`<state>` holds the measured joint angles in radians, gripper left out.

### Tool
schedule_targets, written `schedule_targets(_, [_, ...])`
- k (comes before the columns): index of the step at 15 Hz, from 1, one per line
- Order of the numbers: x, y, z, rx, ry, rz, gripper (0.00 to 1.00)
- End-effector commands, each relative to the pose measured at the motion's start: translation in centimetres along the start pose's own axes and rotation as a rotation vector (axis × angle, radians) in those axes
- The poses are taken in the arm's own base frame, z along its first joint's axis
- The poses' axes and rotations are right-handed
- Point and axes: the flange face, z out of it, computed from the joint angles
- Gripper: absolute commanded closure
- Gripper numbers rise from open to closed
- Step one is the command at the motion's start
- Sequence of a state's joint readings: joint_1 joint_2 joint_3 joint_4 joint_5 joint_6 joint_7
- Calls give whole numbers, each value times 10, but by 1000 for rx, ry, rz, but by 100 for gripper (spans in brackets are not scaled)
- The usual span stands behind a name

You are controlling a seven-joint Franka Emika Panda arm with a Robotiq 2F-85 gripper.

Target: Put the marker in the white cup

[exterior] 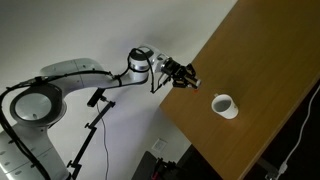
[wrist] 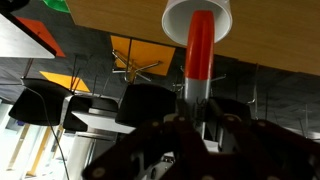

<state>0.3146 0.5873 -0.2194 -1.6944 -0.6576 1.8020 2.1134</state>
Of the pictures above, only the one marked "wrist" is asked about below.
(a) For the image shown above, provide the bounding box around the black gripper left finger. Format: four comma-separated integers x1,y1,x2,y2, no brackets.
81,99,209,180

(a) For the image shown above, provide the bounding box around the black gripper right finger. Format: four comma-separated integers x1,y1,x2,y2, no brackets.
209,98,320,180

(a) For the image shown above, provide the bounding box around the long white rectangular table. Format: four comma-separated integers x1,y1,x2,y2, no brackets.
70,109,136,135

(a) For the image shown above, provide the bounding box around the stainless steel fridge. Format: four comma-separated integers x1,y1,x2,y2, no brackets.
65,132,98,180

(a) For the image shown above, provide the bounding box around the grey metal plate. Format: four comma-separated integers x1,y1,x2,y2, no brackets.
0,12,57,60

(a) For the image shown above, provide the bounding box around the thin dark hanging cable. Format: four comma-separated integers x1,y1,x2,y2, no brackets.
22,85,71,180

